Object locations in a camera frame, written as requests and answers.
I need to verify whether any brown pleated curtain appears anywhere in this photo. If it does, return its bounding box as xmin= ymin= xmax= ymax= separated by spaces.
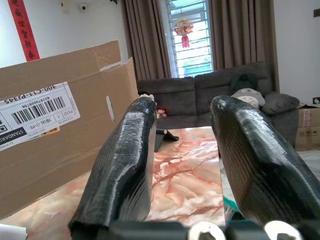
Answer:
xmin=208 ymin=0 xmax=280 ymax=92
xmin=120 ymin=0 xmax=173 ymax=81

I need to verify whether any small red doll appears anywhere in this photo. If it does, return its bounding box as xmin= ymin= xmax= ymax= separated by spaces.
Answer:
xmin=156 ymin=104 xmax=169 ymax=119

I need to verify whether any small brown cardboard box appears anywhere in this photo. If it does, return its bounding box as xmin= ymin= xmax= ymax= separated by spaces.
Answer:
xmin=294 ymin=100 xmax=320 ymax=151

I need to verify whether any grey totoro plush toy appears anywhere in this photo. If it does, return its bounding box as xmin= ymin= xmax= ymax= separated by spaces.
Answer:
xmin=230 ymin=88 xmax=266 ymax=110

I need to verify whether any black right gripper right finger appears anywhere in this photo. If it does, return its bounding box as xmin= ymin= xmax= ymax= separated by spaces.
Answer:
xmin=210 ymin=95 xmax=320 ymax=226

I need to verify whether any black stand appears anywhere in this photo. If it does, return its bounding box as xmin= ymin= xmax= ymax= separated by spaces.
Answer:
xmin=154 ymin=127 xmax=180 ymax=153

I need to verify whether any grey cushion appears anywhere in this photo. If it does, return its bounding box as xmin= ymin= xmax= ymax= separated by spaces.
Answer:
xmin=260 ymin=91 xmax=301 ymax=116

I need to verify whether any red hanging lantern ornament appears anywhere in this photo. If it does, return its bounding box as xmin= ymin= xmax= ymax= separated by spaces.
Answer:
xmin=173 ymin=18 xmax=194 ymax=49

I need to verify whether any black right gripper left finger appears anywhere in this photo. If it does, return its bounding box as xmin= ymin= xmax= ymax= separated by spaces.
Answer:
xmin=68 ymin=96 xmax=158 ymax=237

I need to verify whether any grey fabric sofa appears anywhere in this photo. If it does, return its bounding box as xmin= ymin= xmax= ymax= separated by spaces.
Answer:
xmin=136 ymin=61 xmax=301 ymax=149

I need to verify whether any large brown cardboard box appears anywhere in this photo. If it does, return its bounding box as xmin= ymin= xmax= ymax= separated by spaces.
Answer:
xmin=0 ymin=39 xmax=140 ymax=221

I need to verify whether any red paper couplet banner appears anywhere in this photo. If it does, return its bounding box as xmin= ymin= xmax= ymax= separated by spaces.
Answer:
xmin=7 ymin=0 xmax=41 ymax=62

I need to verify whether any white paper sheet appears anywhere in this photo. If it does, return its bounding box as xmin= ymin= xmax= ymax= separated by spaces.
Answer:
xmin=0 ymin=221 xmax=28 ymax=240

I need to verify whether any white barcode shipping label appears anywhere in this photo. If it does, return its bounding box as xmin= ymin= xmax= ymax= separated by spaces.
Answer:
xmin=0 ymin=81 xmax=81 ymax=152

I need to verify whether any teal plastic item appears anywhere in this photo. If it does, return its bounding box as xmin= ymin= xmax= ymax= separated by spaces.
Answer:
xmin=222 ymin=196 xmax=241 ymax=221

